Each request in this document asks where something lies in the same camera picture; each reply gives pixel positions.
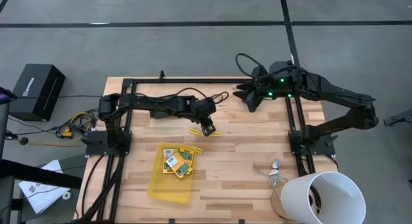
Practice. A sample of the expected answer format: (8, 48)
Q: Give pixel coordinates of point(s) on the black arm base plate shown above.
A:
(322, 148)
(96, 150)

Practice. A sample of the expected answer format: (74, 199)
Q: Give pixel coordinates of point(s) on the white cylindrical lampshade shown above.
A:
(322, 198)

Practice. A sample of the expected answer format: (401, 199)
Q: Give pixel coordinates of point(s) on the yellow translucent plastic tray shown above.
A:
(167, 188)

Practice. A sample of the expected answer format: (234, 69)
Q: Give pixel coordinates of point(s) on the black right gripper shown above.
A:
(277, 82)

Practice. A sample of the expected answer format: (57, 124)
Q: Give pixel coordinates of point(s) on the black cardboard box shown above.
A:
(37, 90)

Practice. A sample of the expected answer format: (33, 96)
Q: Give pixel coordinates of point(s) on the white tape roll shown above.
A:
(67, 195)

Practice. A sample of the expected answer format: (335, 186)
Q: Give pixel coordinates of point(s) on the blue and red object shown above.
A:
(6, 97)

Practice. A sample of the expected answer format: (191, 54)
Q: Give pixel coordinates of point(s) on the black stand beam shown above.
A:
(38, 175)

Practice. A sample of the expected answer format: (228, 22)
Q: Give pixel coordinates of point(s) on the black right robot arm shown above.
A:
(338, 92)

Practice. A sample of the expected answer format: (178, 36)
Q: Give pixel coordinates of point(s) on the round cork base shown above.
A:
(276, 201)

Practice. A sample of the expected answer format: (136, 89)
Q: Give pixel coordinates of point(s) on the black round plug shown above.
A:
(23, 141)

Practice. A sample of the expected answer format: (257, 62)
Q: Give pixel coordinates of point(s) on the white paper sheets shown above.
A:
(42, 192)

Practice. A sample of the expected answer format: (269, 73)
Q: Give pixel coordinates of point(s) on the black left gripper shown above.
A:
(202, 108)

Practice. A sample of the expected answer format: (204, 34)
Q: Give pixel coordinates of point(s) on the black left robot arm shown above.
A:
(145, 103)

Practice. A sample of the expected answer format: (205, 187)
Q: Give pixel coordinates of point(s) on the dark grey floor object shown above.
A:
(399, 119)

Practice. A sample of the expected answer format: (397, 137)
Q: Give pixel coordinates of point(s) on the yellow green crayon box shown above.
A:
(169, 153)
(187, 154)
(178, 165)
(166, 168)

